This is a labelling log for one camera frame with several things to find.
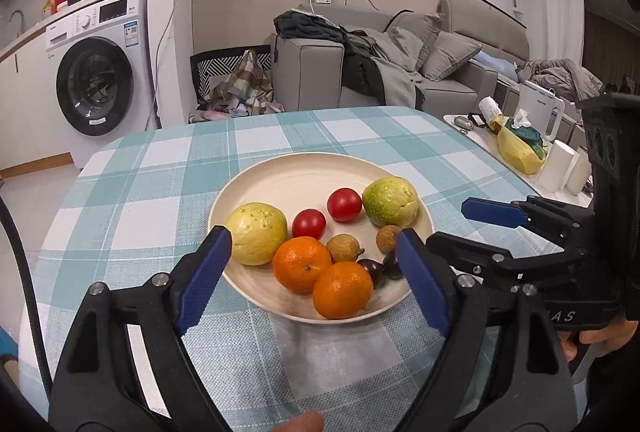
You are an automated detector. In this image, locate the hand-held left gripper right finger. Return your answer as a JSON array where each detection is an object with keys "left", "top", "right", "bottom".
[{"left": 395, "top": 228, "right": 573, "bottom": 432}]

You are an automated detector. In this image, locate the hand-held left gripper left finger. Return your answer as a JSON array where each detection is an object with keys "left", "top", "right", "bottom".
[{"left": 48, "top": 224, "right": 233, "bottom": 432}]

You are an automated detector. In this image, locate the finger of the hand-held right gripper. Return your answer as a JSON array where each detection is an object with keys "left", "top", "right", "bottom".
[
  {"left": 461, "top": 195, "right": 595, "bottom": 256},
  {"left": 427, "top": 232, "right": 591, "bottom": 284}
]

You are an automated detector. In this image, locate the dark plum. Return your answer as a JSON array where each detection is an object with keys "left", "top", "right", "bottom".
[
  {"left": 357, "top": 258, "right": 386, "bottom": 290},
  {"left": 383, "top": 249, "right": 407, "bottom": 281}
]

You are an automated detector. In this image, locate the small brown kiwi fruit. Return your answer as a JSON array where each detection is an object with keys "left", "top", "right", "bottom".
[{"left": 376, "top": 225, "right": 403, "bottom": 254}]

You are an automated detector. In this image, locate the large yellow guava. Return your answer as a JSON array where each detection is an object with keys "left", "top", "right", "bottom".
[{"left": 223, "top": 203, "right": 289, "bottom": 266}]

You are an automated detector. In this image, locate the orange mandarin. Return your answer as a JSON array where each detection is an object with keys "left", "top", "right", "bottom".
[
  {"left": 272, "top": 236, "right": 332, "bottom": 295},
  {"left": 313, "top": 261, "right": 374, "bottom": 320}
]

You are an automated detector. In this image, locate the green yellow guava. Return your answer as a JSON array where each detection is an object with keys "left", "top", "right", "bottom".
[{"left": 362, "top": 177, "right": 420, "bottom": 229}]

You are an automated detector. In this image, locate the brown longan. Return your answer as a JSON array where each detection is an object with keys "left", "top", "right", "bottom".
[{"left": 326, "top": 234, "right": 361, "bottom": 263}]

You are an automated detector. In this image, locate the red tomato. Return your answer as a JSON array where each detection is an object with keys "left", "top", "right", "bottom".
[
  {"left": 292, "top": 208, "right": 327, "bottom": 240},
  {"left": 327, "top": 187, "right": 363, "bottom": 223}
]

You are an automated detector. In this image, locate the cream round plate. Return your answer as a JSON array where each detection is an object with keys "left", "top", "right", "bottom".
[{"left": 207, "top": 152, "right": 435, "bottom": 324}]

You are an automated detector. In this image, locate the person's right hand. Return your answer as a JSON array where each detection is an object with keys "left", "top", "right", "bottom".
[{"left": 556, "top": 318, "right": 640, "bottom": 365}]

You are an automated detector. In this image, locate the person's left hand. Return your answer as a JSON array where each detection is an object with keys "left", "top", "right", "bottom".
[{"left": 277, "top": 409, "right": 326, "bottom": 432}]

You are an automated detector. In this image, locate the yellow plastic bag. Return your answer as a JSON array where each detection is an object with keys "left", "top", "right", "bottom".
[{"left": 497, "top": 124, "right": 546, "bottom": 174}]

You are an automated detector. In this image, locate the white side table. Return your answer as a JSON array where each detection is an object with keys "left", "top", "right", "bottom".
[{"left": 444, "top": 112, "right": 596, "bottom": 208}]

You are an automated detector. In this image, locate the green packet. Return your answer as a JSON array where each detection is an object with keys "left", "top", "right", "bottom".
[{"left": 505, "top": 119, "right": 546, "bottom": 158}]

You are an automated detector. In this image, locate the teal checked tablecloth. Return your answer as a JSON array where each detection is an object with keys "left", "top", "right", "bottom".
[{"left": 17, "top": 106, "right": 591, "bottom": 432}]

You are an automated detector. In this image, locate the white bottle yellow label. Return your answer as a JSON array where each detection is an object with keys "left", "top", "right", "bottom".
[{"left": 478, "top": 96, "right": 504, "bottom": 125}]

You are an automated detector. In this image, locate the white appliance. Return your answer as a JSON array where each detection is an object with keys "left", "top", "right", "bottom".
[{"left": 519, "top": 81, "right": 566, "bottom": 143}]

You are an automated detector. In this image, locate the grey bedding pile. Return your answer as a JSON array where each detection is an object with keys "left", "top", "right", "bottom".
[{"left": 515, "top": 58, "right": 606, "bottom": 100}]

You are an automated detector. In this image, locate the blue cloth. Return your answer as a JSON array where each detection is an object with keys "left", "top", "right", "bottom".
[{"left": 472, "top": 51, "right": 518, "bottom": 75}]

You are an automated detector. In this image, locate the grey garment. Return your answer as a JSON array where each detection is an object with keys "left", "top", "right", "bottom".
[{"left": 350, "top": 29, "right": 426, "bottom": 110}]

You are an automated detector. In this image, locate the grey pillow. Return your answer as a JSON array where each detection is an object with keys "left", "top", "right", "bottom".
[
  {"left": 385, "top": 12, "right": 443, "bottom": 73},
  {"left": 420, "top": 32, "right": 483, "bottom": 82}
]

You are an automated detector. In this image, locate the pink crumpled cloth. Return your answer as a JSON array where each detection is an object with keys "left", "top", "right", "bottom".
[{"left": 189, "top": 106, "right": 286, "bottom": 124}]

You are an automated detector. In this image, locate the brown curtain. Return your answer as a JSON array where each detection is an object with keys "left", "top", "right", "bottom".
[{"left": 582, "top": 0, "right": 640, "bottom": 93}]

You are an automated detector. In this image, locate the plaid cloth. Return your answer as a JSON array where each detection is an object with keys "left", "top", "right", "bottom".
[{"left": 197, "top": 49, "right": 276, "bottom": 115}]

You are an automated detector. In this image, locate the black striped laundry basket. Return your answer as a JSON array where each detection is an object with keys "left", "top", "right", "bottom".
[{"left": 190, "top": 47, "right": 273, "bottom": 113}]

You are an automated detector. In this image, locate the white sheer curtain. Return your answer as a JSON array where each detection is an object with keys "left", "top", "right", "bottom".
[{"left": 525, "top": 0, "right": 586, "bottom": 68}]

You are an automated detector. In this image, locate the grey sofa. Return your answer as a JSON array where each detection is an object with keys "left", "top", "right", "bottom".
[{"left": 270, "top": 0, "right": 531, "bottom": 113}]

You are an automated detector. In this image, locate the white kitchen cabinet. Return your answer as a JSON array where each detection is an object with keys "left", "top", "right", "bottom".
[{"left": 0, "top": 19, "right": 76, "bottom": 170}]

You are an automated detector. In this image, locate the dark clothes pile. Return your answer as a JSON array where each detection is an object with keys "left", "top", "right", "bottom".
[{"left": 274, "top": 10, "right": 388, "bottom": 105}]

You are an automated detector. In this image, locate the white washing machine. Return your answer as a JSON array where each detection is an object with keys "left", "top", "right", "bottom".
[{"left": 45, "top": 0, "right": 158, "bottom": 169}]

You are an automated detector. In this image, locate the thick black cable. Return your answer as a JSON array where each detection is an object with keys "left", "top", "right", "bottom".
[{"left": 0, "top": 197, "right": 53, "bottom": 395}]

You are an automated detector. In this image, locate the thin hanging cable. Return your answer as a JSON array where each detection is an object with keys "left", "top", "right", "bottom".
[{"left": 151, "top": 0, "right": 189, "bottom": 114}]

